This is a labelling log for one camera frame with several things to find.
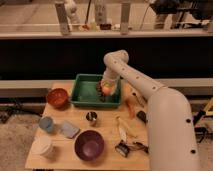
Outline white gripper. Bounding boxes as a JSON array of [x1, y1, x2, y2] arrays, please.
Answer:
[[101, 70, 120, 91]]

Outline orange apple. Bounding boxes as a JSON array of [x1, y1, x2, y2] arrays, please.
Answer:
[[102, 86, 112, 95]]

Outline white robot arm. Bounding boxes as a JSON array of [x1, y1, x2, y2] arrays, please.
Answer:
[[101, 50, 200, 171]]

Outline green plastic tray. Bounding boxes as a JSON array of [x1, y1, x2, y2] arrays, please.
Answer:
[[70, 74, 121, 109]]

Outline dark red grapes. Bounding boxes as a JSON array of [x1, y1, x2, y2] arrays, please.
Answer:
[[96, 81, 106, 102]]

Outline black rectangular block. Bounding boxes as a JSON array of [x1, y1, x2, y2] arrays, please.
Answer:
[[136, 111, 147, 123]]

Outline small metal cup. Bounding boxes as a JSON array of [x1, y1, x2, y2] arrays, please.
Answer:
[[86, 111, 97, 126]]

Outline banana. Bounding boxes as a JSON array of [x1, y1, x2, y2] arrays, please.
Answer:
[[116, 116, 137, 142]]

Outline red bowl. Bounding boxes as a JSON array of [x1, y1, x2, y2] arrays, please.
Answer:
[[46, 88, 68, 108]]

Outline blue sponge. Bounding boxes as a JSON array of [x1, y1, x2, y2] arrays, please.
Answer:
[[60, 121, 80, 139]]

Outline purple bowl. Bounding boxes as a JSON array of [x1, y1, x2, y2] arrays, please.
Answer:
[[74, 130, 105, 161]]

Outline blue cup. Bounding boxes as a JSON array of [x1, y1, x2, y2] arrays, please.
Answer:
[[39, 117, 54, 133]]

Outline white lidded container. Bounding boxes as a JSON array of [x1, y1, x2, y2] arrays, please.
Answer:
[[32, 136, 53, 158]]

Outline black handled peeler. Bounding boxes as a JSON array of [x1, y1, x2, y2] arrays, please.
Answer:
[[133, 142, 149, 154]]

